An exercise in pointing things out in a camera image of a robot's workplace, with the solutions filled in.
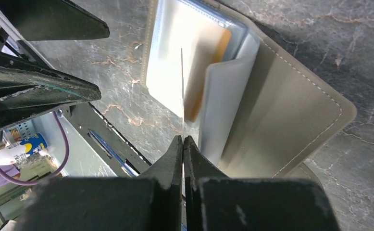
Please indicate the olive card holder wallet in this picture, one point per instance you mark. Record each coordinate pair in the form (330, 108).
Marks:
(263, 112)

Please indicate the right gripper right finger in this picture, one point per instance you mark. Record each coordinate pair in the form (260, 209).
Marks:
(216, 202)

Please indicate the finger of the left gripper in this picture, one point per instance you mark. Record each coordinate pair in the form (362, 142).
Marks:
(28, 90)
(38, 20)

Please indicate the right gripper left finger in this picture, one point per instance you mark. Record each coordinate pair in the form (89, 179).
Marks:
(149, 202)

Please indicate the blue yellow white bottle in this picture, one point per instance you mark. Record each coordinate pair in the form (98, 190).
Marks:
(23, 149)

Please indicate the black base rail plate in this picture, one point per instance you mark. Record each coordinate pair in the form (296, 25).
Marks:
(97, 147)

